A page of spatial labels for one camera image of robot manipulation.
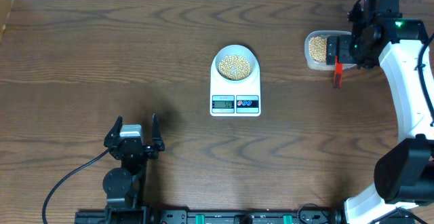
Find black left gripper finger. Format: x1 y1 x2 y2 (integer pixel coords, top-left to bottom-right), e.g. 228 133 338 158
152 113 165 151
104 116 123 148

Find white digital kitchen scale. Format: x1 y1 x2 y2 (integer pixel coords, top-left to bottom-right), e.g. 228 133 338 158
210 68 261 117

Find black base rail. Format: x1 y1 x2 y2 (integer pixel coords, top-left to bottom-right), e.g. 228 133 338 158
74 208 346 224

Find clear plastic container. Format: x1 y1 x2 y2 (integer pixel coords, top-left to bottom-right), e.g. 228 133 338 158
304 31 351 71

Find grey round bowl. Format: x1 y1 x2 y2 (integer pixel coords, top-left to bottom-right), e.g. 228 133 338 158
211 45 260 82

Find soybeans in bowl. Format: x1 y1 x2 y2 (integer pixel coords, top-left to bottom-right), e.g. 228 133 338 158
218 55 252 81

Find yellow soybeans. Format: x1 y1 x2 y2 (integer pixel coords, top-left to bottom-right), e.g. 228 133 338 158
308 36 327 62

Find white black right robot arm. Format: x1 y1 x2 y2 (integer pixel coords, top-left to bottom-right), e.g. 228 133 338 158
325 0 433 223

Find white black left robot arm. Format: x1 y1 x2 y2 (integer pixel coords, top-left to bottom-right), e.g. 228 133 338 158
102 114 165 223

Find orange measuring scoop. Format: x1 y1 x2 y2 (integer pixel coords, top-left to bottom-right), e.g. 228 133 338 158
333 56 343 89

